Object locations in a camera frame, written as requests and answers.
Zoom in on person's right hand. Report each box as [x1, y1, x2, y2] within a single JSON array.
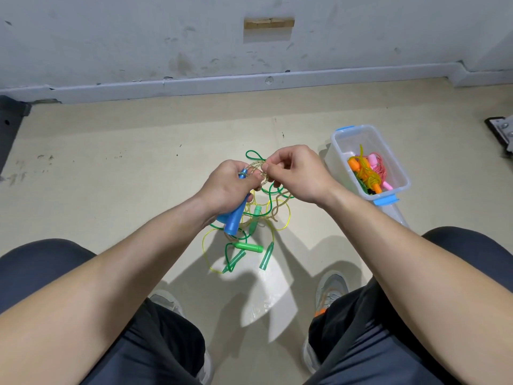
[[263, 145, 347, 209]]

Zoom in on person's left hand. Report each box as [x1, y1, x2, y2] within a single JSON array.
[[196, 160, 266, 224]]

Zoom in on blue handled glitter skipping rope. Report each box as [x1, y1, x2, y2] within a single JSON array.
[[216, 160, 293, 239]]

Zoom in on orange handled yellow skipping rope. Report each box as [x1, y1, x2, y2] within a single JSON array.
[[347, 145, 386, 196]]

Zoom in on pile of colourful jump ropes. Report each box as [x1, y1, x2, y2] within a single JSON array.
[[202, 148, 296, 275]]

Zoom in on clear storage box blue latches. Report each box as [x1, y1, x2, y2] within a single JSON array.
[[324, 125, 412, 207]]

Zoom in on pink skipping rope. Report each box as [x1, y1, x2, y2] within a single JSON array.
[[367, 152, 395, 193]]

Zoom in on person's left forearm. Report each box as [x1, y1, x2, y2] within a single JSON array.
[[0, 196, 217, 385]]

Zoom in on person's right forearm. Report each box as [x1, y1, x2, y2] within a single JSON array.
[[327, 184, 513, 385]]

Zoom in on clear plastic box lid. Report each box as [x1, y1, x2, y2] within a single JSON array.
[[375, 200, 411, 231]]

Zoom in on grey right shoe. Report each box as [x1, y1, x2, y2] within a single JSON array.
[[302, 270, 351, 374]]

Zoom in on grey shoe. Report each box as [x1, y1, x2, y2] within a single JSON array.
[[302, 270, 351, 374], [150, 290, 213, 385]]

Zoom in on grey left shoe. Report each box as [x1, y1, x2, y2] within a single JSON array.
[[150, 290, 213, 385]]

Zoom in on black shorts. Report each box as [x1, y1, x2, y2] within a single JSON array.
[[0, 227, 513, 385]]

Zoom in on small wooden wall block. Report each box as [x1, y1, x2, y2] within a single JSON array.
[[244, 17, 296, 31]]

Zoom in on black metal rack frame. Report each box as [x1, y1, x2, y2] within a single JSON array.
[[0, 96, 32, 177]]

